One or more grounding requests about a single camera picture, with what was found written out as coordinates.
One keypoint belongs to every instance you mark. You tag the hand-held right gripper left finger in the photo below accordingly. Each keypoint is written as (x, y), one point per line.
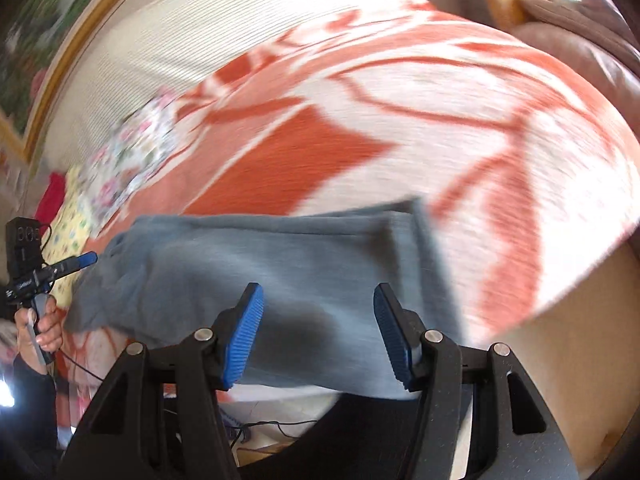
(245, 330)

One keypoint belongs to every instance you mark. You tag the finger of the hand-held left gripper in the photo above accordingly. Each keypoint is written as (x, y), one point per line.
(75, 262)

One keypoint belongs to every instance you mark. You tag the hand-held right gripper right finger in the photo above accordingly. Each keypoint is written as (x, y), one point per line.
(387, 330)

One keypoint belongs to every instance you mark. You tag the grey pants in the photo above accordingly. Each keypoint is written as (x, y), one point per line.
(300, 270)

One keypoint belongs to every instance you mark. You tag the person's left forearm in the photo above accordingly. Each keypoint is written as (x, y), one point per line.
(30, 400)

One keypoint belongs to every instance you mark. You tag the person's left hand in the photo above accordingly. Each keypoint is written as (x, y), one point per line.
(47, 327)

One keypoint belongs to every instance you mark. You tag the yellow patterned cloth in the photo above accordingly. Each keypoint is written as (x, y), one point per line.
(65, 230)

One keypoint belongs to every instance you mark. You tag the red cloth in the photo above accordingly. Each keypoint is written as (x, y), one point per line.
(50, 195)

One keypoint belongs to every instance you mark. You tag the dark cloth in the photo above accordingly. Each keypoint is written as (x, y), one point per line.
(350, 435)

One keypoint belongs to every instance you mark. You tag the floral pillow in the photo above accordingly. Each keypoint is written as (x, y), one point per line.
(135, 150)

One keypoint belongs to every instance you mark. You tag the beige bed base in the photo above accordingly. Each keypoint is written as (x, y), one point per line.
(575, 335)

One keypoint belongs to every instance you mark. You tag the orange and white blanket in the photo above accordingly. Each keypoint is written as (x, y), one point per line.
(400, 135)

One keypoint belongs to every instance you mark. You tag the gold framed floral painting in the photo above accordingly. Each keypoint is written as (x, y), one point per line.
(45, 25)

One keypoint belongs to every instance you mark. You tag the white ribbed headboard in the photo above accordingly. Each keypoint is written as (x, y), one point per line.
(200, 25)

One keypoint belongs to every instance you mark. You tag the brown cushion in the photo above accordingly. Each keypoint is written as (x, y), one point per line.
(565, 25)

